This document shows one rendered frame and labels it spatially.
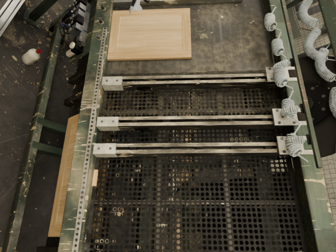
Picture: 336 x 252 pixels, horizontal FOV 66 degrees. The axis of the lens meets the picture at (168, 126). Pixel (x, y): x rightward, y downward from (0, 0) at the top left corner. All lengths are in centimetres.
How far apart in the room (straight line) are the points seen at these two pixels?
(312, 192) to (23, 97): 216
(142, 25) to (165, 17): 17
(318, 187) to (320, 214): 13
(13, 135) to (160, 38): 135
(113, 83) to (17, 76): 106
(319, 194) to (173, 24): 139
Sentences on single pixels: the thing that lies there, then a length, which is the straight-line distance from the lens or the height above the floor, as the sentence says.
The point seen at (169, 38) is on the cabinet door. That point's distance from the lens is 189.
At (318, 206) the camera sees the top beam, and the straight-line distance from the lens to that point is 148.
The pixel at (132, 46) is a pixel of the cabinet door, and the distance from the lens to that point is 187.
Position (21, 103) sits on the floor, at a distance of 243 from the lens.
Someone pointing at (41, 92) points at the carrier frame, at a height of 15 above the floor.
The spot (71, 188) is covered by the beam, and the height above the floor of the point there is 83.
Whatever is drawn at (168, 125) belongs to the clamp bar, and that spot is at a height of 126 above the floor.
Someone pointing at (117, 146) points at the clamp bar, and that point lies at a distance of 147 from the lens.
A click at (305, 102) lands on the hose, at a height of 193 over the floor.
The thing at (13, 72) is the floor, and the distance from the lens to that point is 251.
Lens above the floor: 210
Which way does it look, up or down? 35 degrees down
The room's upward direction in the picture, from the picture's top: 74 degrees clockwise
